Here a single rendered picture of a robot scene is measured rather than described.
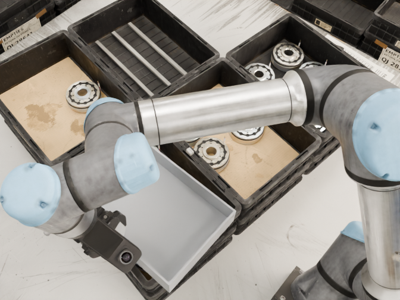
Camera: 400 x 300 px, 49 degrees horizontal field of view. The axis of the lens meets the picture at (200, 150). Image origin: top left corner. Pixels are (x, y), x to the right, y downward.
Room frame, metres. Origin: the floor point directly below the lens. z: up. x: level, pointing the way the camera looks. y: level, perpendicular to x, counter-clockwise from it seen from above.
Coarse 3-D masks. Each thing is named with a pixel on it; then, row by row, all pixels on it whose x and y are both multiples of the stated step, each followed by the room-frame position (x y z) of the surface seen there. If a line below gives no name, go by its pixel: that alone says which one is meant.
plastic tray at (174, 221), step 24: (168, 168) 0.47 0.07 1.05; (144, 192) 0.41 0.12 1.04; (168, 192) 0.41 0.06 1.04; (192, 192) 0.42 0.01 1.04; (144, 216) 0.35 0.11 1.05; (168, 216) 0.36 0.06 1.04; (192, 216) 0.36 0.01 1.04; (216, 216) 0.36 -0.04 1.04; (144, 240) 0.30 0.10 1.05; (168, 240) 0.30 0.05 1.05; (192, 240) 0.31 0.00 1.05; (144, 264) 0.24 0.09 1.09; (168, 264) 0.25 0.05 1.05; (192, 264) 0.25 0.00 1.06; (168, 288) 0.20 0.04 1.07
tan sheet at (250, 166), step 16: (240, 144) 0.68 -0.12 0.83; (256, 144) 0.68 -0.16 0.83; (272, 144) 0.69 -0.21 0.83; (240, 160) 0.63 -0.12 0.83; (256, 160) 0.63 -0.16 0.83; (272, 160) 0.63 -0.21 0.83; (288, 160) 0.64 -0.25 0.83; (224, 176) 0.57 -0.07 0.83; (240, 176) 0.57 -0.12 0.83; (256, 176) 0.58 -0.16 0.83; (272, 176) 0.58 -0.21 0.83; (240, 192) 0.53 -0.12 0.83
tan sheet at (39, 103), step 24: (48, 72) 0.91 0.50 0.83; (72, 72) 0.92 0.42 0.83; (0, 96) 0.80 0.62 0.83; (24, 96) 0.81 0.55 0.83; (48, 96) 0.81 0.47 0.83; (24, 120) 0.72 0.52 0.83; (48, 120) 0.73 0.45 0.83; (72, 120) 0.73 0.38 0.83; (48, 144) 0.64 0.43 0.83; (72, 144) 0.65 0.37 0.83
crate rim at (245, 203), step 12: (216, 60) 0.91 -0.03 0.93; (228, 60) 0.91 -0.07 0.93; (204, 72) 0.86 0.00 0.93; (240, 72) 0.87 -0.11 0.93; (180, 84) 0.81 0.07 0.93; (312, 132) 0.67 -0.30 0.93; (312, 144) 0.63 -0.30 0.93; (288, 168) 0.55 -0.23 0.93; (276, 180) 0.52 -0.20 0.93; (264, 192) 0.49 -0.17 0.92; (240, 204) 0.45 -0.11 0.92
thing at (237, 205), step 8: (176, 144) 0.61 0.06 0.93; (80, 152) 0.56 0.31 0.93; (184, 152) 0.58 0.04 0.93; (64, 160) 0.54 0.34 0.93; (192, 160) 0.57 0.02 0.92; (200, 168) 0.54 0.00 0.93; (208, 176) 0.52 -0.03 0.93; (216, 184) 0.50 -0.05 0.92; (224, 192) 0.47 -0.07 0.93; (232, 200) 0.45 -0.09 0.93; (240, 208) 0.43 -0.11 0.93; (136, 272) 0.27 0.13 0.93; (144, 280) 0.25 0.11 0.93; (152, 280) 0.25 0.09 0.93; (152, 288) 0.24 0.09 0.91
